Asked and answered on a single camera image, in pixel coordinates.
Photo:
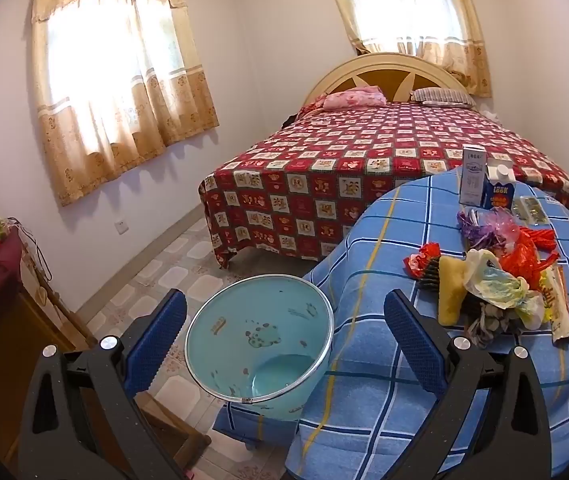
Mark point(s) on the white wall socket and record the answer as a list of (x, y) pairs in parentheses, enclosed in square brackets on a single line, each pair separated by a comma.
[(122, 227)]

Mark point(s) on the pale yellow plastic bag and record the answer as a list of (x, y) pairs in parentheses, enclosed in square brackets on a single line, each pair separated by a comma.
[(499, 285)]

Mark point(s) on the cream wooden headboard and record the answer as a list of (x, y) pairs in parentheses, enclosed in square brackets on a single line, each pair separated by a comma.
[(364, 67)]

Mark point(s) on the wide beige patterned curtain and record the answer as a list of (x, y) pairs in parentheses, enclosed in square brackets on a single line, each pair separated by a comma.
[(174, 100)]

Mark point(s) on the blue milk carton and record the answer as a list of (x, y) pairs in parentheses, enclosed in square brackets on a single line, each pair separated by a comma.
[(498, 192)]

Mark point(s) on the narrow beige patterned curtain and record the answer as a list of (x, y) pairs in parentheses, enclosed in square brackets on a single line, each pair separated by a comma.
[(469, 60)]

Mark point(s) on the red plastic bag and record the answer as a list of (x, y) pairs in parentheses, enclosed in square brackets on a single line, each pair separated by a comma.
[(529, 255)]

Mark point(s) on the light blue waste bin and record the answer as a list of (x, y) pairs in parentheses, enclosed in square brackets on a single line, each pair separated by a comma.
[(244, 320)]

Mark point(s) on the wooden stool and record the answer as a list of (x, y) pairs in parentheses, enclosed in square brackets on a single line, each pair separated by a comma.
[(174, 430)]

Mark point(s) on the red foil wrapper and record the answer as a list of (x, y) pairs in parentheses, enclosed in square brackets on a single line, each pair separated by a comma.
[(419, 260)]

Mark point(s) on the white orange printed bag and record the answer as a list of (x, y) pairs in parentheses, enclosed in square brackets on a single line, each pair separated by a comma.
[(557, 310)]

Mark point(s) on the pill blister pack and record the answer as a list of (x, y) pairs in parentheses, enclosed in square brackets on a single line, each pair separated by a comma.
[(518, 207), (535, 210)]

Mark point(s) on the pink plastic bag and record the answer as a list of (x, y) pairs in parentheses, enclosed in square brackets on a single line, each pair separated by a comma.
[(499, 225)]

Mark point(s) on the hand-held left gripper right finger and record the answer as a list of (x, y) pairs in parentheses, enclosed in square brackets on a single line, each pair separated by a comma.
[(414, 345)]

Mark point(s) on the bed with red quilt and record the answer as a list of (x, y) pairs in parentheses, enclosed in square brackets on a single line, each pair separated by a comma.
[(339, 160)]

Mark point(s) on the grey printed cloth scrap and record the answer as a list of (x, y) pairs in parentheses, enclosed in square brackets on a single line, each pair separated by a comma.
[(489, 325)]

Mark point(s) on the blue plaid tablecloth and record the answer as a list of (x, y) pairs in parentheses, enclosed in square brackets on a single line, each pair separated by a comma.
[(404, 240)]

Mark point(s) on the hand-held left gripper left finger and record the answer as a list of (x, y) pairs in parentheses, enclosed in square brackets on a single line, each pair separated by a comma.
[(157, 340)]

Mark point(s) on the yellow sponge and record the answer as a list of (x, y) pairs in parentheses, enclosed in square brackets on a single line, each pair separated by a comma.
[(452, 290)]

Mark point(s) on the tall white carton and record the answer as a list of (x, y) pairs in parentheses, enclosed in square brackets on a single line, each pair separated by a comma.
[(472, 175)]

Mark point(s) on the pink pillow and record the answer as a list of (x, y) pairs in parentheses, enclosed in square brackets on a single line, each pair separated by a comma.
[(349, 99)]

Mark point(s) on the striped pillow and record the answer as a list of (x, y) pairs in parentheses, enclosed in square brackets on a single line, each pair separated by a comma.
[(442, 96)]

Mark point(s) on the wooden dresser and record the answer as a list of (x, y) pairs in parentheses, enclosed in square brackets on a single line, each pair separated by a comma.
[(9, 330)]

